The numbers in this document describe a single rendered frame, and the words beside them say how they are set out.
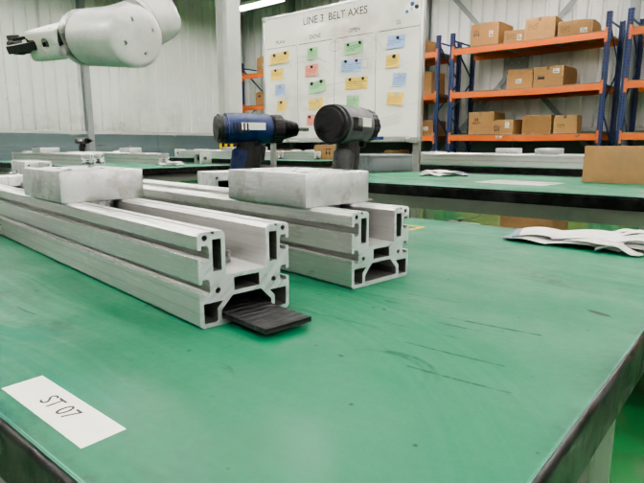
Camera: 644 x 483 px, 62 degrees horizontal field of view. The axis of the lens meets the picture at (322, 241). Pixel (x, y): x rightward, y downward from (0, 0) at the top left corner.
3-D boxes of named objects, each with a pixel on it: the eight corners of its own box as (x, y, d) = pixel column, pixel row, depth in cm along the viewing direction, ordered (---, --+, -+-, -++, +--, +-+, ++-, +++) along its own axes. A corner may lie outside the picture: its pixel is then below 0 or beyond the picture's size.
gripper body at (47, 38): (63, 70, 83) (33, 68, 90) (121, 54, 89) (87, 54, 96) (44, 19, 79) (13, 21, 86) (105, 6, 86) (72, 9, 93)
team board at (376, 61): (249, 255, 459) (243, 13, 424) (289, 246, 496) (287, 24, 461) (400, 285, 363) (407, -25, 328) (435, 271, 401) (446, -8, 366)
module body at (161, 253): (-17, 227, 104) (-22, 183, 102) (39, 221, 110) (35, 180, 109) (200, 330, 47) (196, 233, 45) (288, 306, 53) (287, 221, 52)
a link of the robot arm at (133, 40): (106, -2, 83) (54, 19, 78) (154, -7, 75) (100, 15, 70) (129, 52, 88) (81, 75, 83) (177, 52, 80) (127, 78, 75)
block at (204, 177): (189, 210, 129) (187, 171, 128) (233, 207, 135) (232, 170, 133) (202, 215, 121) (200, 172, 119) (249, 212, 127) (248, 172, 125)
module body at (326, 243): (83, 218, 117) (80, 178, 115) (128, 214, 123) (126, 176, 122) (351, 289, 59) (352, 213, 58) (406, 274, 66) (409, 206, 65)
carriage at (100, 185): (26, 213, 79) (21, 167, 78) (101, 207, 87) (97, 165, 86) (62, 224, 68) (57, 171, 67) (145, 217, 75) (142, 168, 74)
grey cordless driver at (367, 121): (307, 244, 86) (306, 103, 82) (358, 227, 103) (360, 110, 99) (350, 249, 82) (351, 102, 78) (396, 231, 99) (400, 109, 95)
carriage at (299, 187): (229, 218, 74) (227, 169, 73) (289, 211, 82) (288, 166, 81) (306, 231, 63) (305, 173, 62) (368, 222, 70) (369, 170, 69)
